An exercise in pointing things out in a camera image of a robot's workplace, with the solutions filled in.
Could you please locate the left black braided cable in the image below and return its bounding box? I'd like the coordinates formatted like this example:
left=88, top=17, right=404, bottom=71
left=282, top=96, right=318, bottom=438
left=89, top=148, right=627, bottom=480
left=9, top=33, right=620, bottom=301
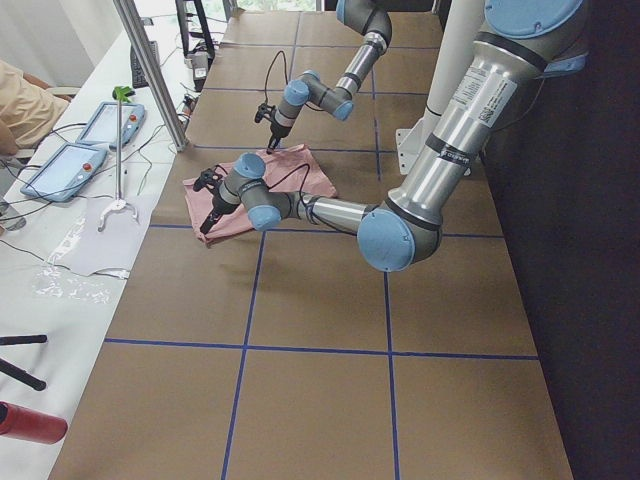
left=214, top=162, right=361, bottom=236

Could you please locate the white paper sheet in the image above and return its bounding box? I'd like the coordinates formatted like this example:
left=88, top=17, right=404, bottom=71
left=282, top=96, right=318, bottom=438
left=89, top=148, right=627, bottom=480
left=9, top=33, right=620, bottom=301
left=47, top=195, right=158, bottom=276

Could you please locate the right black braided cable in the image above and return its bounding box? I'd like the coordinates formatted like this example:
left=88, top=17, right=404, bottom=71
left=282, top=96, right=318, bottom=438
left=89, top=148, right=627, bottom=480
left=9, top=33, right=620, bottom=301
left=263, top=49, right=290, bottom=107

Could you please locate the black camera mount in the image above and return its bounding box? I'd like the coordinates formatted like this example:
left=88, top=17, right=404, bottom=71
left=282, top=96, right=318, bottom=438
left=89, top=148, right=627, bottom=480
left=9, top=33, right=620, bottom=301
left=254, top=102, right=277, bottom=123
left=193, top=168, right=224, bottom=194

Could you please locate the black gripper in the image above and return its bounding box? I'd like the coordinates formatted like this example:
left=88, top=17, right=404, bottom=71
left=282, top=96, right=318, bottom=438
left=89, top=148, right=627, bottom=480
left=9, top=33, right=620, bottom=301
left=267, top=124, right=290, bottom=153
left=200, top=197, right=233, bottom=234

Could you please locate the far blue teach pendant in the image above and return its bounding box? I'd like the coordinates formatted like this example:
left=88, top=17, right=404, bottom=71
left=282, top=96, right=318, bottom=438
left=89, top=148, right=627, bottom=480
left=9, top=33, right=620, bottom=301
left=76, top=101, right=146, bottom=149

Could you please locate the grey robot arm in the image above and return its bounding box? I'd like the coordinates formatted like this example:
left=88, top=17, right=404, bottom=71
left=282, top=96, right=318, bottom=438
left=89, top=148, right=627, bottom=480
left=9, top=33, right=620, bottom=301
left=194, top=1, right=590, bottom=272
left=255, top=0, right=392, bottom=153

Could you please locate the metal grabber stick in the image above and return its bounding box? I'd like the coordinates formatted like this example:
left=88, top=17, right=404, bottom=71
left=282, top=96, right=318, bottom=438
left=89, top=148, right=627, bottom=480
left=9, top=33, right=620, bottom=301
left=97, top=86, right=138, bottom=232

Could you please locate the black braided cable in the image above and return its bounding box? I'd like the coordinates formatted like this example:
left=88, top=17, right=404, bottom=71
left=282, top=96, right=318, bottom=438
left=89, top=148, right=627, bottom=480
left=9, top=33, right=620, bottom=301
left=214, top=162, right=361, bottom=236
left=263, top=49, right=290, bottom=107

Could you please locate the aluminium frame post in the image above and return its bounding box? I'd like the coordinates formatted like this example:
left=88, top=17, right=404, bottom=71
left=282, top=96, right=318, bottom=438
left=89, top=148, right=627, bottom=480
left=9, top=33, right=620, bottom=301
left=113, top=0, right=188, bottom=152

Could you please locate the red cylinder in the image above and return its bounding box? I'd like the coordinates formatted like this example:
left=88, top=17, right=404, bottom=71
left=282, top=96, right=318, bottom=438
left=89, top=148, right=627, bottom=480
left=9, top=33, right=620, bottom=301
left=1, top=401, right=68, bottom=444

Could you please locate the pink Snoopy t-shirt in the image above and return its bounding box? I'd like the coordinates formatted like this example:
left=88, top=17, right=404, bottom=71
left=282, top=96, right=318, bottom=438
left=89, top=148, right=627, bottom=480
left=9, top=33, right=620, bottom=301
left=183, top=144, right=337, bottom=243

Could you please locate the blue teach pendant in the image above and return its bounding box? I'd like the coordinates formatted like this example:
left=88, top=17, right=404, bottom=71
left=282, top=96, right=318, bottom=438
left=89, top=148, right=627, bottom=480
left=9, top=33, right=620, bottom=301
left=20, top=143, right=107, bottom=202
left=76, top=101, right=146, bottom=149

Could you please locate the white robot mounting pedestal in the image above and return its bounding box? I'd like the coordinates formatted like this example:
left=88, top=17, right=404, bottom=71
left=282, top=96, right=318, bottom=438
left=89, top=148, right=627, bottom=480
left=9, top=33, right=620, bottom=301
left=396, top=0, right=485, bottom=175

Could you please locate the near blue teach pendant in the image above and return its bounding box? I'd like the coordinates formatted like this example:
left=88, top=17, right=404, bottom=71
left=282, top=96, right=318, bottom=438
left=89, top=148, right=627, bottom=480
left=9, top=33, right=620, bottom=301
left=20, top=143, right=107, bottom=202

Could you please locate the seated person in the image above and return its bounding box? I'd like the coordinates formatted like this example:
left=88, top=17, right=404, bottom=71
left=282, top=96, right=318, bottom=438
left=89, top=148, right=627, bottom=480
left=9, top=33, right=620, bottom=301
left=1, top=61, right=70, bottom=156

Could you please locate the black keyboard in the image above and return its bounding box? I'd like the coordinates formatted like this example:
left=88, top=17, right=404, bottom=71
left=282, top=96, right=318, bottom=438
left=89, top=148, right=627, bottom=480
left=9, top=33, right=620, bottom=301
left=129, top=40, right=160, bottom=90

